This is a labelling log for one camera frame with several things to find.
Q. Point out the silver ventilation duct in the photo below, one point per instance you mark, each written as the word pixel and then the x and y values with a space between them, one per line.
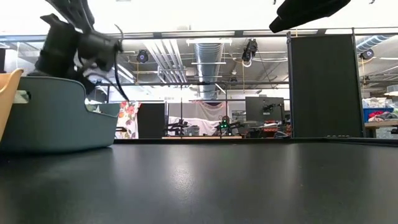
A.
pixel 208 68

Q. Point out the grey hanging cloth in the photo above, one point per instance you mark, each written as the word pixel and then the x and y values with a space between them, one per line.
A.
pixel 208 109

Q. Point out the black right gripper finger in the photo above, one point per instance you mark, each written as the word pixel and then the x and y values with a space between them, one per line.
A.
pixel 304 11

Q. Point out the blue storage bin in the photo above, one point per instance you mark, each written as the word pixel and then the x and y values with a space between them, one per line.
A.
pixel 377 111

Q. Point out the black table mat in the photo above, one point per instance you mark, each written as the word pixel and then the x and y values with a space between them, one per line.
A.
pixel 199 183

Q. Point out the black computer monitor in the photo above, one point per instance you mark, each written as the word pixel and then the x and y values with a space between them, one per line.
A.
pixel 264 109

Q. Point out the blue-grey plastic basket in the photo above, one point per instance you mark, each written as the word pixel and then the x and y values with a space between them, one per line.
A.
pixel 56 124

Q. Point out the tan wooden object at edge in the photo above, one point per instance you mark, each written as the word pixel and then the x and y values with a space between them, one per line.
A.
pixel 7 93

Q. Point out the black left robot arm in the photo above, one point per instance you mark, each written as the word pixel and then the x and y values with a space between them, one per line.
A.
pixel 73 14

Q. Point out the black room partition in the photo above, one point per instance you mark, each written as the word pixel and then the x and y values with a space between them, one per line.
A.
pixel 325 87

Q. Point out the white draped cloth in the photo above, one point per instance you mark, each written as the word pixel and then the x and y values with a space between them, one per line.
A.
pixel 196 124

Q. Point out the black cabinet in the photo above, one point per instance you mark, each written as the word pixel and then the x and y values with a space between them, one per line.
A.
pixel 151 121

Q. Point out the background robot with green lights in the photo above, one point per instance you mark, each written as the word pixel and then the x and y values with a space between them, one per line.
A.
pixel 228 126

